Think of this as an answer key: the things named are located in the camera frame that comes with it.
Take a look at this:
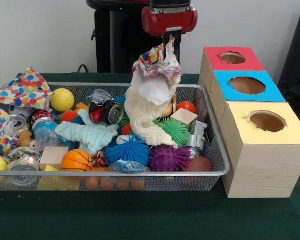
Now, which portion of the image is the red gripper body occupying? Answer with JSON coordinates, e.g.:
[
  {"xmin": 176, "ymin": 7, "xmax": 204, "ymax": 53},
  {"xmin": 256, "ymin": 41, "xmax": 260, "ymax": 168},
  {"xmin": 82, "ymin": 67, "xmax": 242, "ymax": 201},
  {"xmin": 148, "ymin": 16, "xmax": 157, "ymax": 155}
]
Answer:
[{"xmin": 141, "ymin": 6, "xmax": 199, "ymax": 38}]

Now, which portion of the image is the polka dot cloth white backing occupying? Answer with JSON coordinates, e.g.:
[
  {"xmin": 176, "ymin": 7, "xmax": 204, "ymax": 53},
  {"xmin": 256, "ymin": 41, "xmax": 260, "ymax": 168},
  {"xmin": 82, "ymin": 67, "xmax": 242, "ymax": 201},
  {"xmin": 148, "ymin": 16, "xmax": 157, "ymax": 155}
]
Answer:
[{"xmin": 132, "ymin": 36, "xmax": 183, "ymax": 106}]

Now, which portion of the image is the cream muslin cloth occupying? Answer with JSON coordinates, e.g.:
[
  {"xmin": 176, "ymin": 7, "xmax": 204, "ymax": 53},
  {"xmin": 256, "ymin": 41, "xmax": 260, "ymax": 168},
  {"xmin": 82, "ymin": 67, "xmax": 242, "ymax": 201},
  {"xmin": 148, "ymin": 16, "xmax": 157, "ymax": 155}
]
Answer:
[{"xmin": 124, "ymin": 74, "xmax": 182, "ymax": 150}]

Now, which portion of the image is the silver mesh bin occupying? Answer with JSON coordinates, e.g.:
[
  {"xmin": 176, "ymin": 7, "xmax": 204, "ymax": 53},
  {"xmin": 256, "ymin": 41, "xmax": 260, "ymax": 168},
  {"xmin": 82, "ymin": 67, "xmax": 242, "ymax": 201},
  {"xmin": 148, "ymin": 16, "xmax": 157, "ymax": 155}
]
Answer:
[{"xmin": 0, "ymin": 82, "xmax": 231, "ymax": 192}]

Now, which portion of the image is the wooden box with three holes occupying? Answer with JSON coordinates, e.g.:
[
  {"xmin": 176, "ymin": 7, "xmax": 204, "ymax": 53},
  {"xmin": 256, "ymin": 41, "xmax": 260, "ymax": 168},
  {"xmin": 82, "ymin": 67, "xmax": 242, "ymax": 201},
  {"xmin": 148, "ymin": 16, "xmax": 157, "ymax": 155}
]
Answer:
[{"xmin": 198, "ymin": 46, "xmax": 300, "ymax": 199}]

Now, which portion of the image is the wooden cube block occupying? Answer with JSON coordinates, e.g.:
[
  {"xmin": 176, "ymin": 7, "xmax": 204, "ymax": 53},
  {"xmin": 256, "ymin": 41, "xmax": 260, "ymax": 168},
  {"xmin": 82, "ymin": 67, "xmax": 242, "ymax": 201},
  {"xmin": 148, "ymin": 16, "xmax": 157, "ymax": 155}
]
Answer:
[{"xmin": 170, "ymin": 107, "xmax": 199, "ymax": 126}]

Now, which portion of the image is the green spiky puffer ball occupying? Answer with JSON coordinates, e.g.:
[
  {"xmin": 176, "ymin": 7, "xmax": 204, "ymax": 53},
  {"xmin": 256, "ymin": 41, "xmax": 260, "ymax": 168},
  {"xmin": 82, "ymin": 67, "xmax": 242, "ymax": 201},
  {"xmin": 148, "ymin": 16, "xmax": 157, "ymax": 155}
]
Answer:
[{"xmin": 153, "ymin": 117, "xmax": 191, "ymax": 148}]

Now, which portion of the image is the purple spiky ball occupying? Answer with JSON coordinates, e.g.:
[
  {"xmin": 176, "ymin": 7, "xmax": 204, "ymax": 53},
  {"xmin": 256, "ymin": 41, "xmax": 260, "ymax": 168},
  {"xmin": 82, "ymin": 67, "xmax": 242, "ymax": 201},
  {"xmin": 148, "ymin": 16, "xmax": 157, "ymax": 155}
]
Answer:
[{"xmin": 148, "ymin": 145, "xmax": 193, "ymax": 173}]

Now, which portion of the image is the blue spiky puffer ball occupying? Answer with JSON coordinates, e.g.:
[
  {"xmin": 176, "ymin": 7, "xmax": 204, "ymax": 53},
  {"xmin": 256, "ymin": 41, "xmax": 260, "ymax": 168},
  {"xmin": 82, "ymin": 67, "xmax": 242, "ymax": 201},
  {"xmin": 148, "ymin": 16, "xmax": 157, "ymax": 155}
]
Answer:
[{"xmin": 103, "ymin": 134, "xmax": 151, "ymax": 167}]

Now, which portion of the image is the yellow ball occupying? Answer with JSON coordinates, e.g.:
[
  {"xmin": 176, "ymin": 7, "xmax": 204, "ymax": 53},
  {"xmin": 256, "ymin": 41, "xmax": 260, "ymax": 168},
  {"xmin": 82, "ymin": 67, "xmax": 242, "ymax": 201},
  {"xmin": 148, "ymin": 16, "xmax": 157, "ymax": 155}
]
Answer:
[{"xmin": 50, "ymin": 88, "xmax": 75, "ymax": 113}]

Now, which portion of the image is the light blue muslin cloth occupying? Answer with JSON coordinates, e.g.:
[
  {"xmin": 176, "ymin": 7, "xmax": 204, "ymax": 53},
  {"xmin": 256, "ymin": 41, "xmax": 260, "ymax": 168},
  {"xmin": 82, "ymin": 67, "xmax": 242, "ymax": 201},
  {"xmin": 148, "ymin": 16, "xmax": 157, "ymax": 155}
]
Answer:
[{"xmin": 54, "ymin": 109, "xmax": 120, "ymax": 156}]

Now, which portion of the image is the orange toy basketball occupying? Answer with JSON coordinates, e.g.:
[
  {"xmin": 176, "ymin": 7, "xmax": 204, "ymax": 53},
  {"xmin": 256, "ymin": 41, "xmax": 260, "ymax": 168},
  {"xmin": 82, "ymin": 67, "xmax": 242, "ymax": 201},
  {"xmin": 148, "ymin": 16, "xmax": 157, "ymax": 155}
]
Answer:
[{"xmin": 61, "ymin": 149, "xmax": 94, "ymax": 173}]

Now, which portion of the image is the dark green table cloth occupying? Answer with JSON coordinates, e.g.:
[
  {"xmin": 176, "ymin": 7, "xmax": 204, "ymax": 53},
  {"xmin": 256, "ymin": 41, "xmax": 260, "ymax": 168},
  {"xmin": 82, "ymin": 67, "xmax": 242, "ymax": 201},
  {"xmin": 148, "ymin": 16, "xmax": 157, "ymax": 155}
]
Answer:
[{"xmin": 0, "ymin": 72, "xmax": 300, "ymax": 240}]

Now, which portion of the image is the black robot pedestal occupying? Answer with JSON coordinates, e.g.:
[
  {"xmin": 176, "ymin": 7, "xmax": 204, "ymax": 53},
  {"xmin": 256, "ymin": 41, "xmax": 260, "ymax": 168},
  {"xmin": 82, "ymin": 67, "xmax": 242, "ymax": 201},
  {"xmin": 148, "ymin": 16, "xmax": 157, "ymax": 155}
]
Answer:
[{"xmin": 86, "ymin": 0, "xmax": 194, "ymax": 74}]

